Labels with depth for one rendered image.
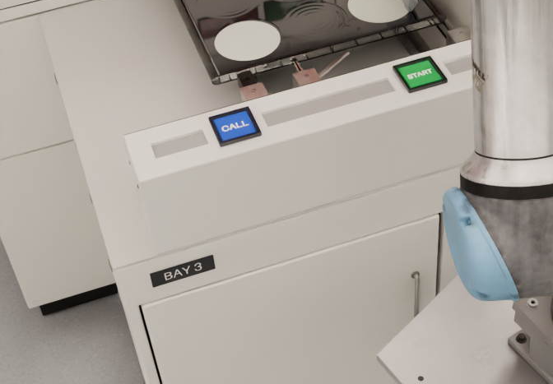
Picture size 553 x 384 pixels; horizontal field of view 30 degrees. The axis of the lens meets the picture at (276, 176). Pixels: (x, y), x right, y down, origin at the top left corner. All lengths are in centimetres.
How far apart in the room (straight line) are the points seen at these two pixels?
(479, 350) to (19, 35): 102
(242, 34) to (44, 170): 65
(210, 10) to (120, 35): 19
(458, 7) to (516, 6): 66
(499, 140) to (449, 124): 42
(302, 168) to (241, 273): 20
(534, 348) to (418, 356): 14
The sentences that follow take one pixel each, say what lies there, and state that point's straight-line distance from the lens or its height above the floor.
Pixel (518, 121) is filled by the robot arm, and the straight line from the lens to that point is 99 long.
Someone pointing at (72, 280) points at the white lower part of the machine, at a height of 13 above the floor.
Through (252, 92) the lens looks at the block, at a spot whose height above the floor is 91.
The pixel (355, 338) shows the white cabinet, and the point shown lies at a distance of 168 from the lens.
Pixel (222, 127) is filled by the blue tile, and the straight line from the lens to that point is 134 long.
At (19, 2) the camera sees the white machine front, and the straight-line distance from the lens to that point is 185.
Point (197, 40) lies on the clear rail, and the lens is 159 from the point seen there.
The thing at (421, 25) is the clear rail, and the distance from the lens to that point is 159.
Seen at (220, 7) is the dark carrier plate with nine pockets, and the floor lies 90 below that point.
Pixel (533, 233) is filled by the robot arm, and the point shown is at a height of 111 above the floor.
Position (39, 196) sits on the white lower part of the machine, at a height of 40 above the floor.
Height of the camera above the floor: 185
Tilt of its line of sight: 45 degrees down
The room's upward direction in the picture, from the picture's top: 6 degrees counter-clockwise
